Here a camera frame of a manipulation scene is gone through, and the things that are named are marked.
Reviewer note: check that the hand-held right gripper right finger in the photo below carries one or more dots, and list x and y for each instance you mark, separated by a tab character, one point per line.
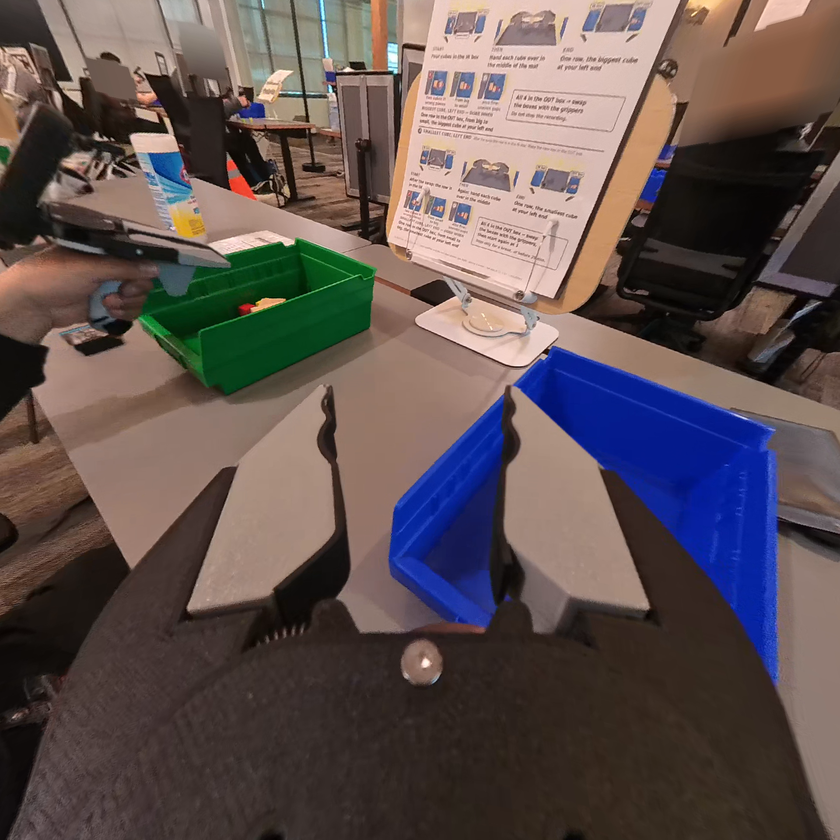
564	531

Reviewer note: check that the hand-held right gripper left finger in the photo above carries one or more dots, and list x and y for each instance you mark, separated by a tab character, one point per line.
275	525

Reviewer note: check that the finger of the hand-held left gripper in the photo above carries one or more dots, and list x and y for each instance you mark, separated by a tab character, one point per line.
177	248
98	213

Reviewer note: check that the green plastic bin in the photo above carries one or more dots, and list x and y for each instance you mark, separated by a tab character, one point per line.
275	341

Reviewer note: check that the blue plastic bin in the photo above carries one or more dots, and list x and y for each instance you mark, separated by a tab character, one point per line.
689	472

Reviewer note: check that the person's left hand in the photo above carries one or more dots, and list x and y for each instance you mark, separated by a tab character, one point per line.
59	289

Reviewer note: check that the white wipes canister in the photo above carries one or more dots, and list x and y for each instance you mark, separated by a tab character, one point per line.
170	190

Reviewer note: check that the printed paper sheet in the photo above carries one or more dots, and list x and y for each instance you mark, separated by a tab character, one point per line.
253	241

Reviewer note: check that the black case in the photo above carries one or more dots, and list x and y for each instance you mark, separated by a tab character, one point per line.
92	340

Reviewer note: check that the wooden office table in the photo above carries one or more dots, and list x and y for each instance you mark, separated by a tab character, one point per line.
275	131

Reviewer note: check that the black floor lamp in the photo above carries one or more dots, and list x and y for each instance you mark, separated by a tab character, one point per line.
305	85

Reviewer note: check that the grey partition panel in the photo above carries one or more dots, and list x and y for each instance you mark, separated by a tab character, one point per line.
367	138

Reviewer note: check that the wooden stand board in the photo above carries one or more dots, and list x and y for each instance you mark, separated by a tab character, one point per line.
630	216

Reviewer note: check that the black mesh office chair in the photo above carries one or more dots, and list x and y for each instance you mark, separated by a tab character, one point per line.
722	229

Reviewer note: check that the small blue storage bin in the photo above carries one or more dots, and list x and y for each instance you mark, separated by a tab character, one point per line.
653	185

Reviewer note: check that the printed instruction sheet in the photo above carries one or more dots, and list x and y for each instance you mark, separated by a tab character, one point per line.
525	131

